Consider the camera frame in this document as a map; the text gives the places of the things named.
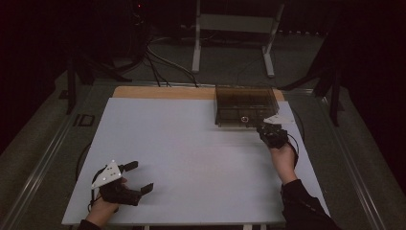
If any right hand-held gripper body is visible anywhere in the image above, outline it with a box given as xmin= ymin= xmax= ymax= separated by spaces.
xmin=257 ymin=114 xmax=295 ymax=150

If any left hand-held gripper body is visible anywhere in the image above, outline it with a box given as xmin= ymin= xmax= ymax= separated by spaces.
xmin=91 ymin=159 xmax=143 ymax=207

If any dark transparent drawer box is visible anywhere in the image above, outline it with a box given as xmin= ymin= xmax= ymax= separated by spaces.
xmin=214 ymin=83 xmax=281 ymax=128

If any person's right hand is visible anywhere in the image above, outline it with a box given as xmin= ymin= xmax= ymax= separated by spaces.
xmin=269 ymin=142 xmax=300 ymax=186

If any person's left hand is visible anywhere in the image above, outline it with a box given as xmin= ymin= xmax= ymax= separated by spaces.
xmin=85 ymin=176 xmax=128 ymax=228

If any white table mat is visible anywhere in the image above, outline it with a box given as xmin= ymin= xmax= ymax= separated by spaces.
xmin=61 ymin=97 xmax=332 ymax=226

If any black stand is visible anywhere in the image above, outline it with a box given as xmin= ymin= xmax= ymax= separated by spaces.
xmin=277 ymin=63 xmax=346 ymax=127
xmin=65 ymin=57 xmax=133 ymax=115

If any white metal stand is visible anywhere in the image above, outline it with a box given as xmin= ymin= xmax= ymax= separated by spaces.
xmin=191 ymin=0 xmax=285 ymax=79

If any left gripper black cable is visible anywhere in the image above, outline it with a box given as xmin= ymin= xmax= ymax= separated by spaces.
xmin=87 ymin=167 xmax=108 ymax=214

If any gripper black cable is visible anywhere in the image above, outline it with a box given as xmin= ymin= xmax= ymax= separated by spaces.
xmin=87 ymin=167 xmax=108 ymax=214
xmin=286 ymin=133 xmax=301 ymax=167

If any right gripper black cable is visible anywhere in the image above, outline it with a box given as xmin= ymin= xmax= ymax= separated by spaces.
xmin=286 ymin=133 xmax=301 ymax=167

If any aluminium floor rail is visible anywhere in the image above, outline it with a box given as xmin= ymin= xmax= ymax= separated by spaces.
xmin=0 ymin=92 xmax=94 ymax=230
xmin=314 ymin=95 xmax=387 ymax=230

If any floor cable bundle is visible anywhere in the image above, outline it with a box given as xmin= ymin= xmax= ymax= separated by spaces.
xmin=145 ymin=36 xmax=200 ymax=88

